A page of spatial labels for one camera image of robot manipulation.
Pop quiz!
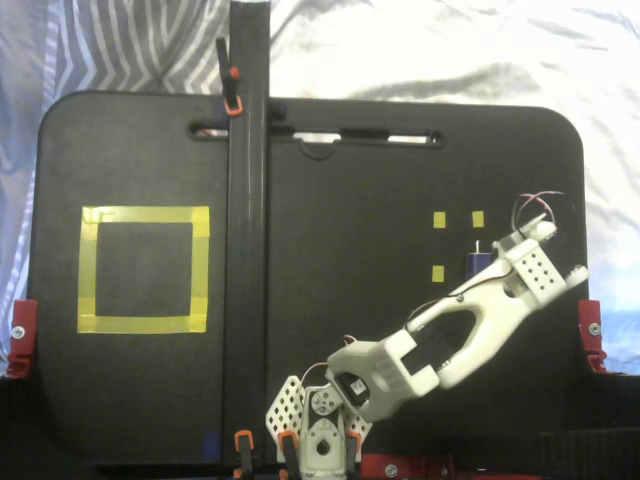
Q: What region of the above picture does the blue white charger block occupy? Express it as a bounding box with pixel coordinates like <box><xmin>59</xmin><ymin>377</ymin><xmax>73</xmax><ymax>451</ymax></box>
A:
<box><xmin>465</xmin><ymin>240</ymin><xmax>496</xmax><ymax>280</ymax></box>

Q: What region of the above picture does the black flat bar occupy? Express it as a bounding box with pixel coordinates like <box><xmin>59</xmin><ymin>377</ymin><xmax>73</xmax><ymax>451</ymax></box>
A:
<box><xmin>222</xmin><ymin>0</ymin><xmax>272</xmax><ymax>474</ymax></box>

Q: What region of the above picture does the yellow tape square outline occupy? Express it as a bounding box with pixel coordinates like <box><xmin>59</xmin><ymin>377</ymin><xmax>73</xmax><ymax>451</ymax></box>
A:
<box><xmin>76</xmin><ymin>204</ymin><xmax>211</xmax><ymax>335</ymax></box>

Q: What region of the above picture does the orange black spring clamp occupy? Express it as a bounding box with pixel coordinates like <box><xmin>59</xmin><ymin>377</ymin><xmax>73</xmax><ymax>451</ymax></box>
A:
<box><xmin>234</xmin><ymin>429</ymin><xmax>256</xmax><ymax>480</ymax></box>
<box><xmin>278</xmin><ymin>430</ymin><xmax>301</xmax><ymax>476</ymax></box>
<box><xmin>344</xmin><ymin>432</ymin><xmax>362</xmax><ymax>474</ymax></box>
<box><xmin>214</xmin><ymin>37</ymin><xmax>246</xmax><ymax>119</ymax></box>

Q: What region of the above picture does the white grey bed sheet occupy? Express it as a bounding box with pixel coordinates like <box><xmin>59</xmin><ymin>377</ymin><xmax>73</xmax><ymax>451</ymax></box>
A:
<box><xmin>0</xmin><ymin>0</ymin><xmax>640</xmax><ymax>376</ymax></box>

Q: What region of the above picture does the black backdrop board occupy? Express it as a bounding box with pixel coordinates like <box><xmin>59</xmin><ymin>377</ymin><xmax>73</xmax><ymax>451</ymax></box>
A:
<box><xmin>0</xmin><ymin>372</ymin><xmax>640</xmax><ymax>480</ymax></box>

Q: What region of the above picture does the red white servo cable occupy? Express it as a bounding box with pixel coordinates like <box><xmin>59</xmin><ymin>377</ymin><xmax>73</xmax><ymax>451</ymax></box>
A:
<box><xmin>512</xmin><ymin>191</ymin><xmax>574</xmax><ymax>236</ymax></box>

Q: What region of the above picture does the red triangular post bracket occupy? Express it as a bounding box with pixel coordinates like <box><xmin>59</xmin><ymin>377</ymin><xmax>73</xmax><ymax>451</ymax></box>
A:
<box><xmin>359</xmin><ymin>452</ymin><xmax>455</xmax><ymax>480</ymax></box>

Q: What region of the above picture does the red metal corner bracket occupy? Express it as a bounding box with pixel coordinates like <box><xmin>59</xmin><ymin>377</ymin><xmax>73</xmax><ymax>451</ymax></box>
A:
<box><xmin>6</xmin><ymin>298</ymin><xmax>40</xmax><ymax>379</ymax></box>
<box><xmin>576</xmin><ymin>298</ymin><xmax>609</xmax><ymax>376</ymax></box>

